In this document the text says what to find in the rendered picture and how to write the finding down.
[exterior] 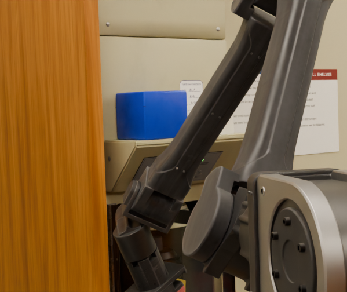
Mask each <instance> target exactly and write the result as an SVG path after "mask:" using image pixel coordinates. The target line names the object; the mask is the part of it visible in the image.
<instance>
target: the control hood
mask: <svg viewBox="0 0 347 292"><path fill-rule="evenodd" d="M244 134H245V133H234V134H223V135H219V136H218V138H217V139H216V141H215V142H214V144H213V146H212V147H211V148H210V150H209V152H217V151H223V153H222V154H221V156H220V157H219V159H218V161H217V162H216V164H215V165H214V167H213V168H212V170H211V172H212V171H213V170H214V169H215V168H217V167H219V166H222V167H224V168H226V169H229V170H231V169H232V168H233V166H234V164H235V161H236V159H237V157H238V154H239V151H240V148H241V146H242V142H243V138H244ZM172 141H173V138H170V139H160V140H105V142H104V159H105V188H106V191H107V192H112V193H113V192H123V191H126V189H127V187H128V185H129V184H130V182H131V180H132V179H133V177H134V175H135V173H136V172H137V170H138V168H139V166H140V165H141V162H142V161H143V159H144V158H147V157H154V156H159V155H160V154H161V153H162V152H163V151H164V150H165V149H166V148H167V147H168V146H169V144H170V143H171V142H172ZM204 182H205V180H197V181H192V184H194V183H204Z"/></svg>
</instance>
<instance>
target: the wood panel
mask: <svg viewBox="0 0 347 292"><path fill-rule="evenodd" d="M0 292H110V287H109V259H108V231H107V203H106V188H105V159H104V131H103V103H102V88H101V60H100V31H99V16H98V0H0Z"/></svg>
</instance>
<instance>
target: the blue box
mask: <svg viewBox="0 0 347 292"><path fill-rule="evenodd" d="M115 108H116V121H117V136H118V139H119V140H160V139H170V138H175V136H176V134H177V133H178V131H179V129H180V128H181V126H182V124H183V123H184V121H185V120H186V118H187V92H186V91H185V90H172V91H143V92H127V93H117V94H116V107H115Z"/></svg>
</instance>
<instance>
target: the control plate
mask: <svg viewBox="0 0 347 292"><path fill-rule="evenodd" d="M222 153H223V151H217V152H208V153H207V155H206V156H205V158H204V161H203V162H201V164H200V166H199V168H198V170H197V171H196V174H195V176H194V178H193V181H197V180H205V179H206V177H207V176H208V175H209V173H210V172H211V170H212V168H213V167H214V165H215V164H216V162H217V161H218V159H219V157H220V156H221V154H222ZM156 157H157V156H154V157H147V158H144V159H143V161H142V162H141V165H140V166H139V168H138V170H137V172H136V173H135V175H134V177H133V180H134V181H138V180H139V179H140V177H141V176H142V174H143V172H144V171H145V169H146V168H147V166H148V167H151V165H152V164H153V162H154V160H155V159H156ZM199 171H202V172H201V174H198V172H199Z"/></svg>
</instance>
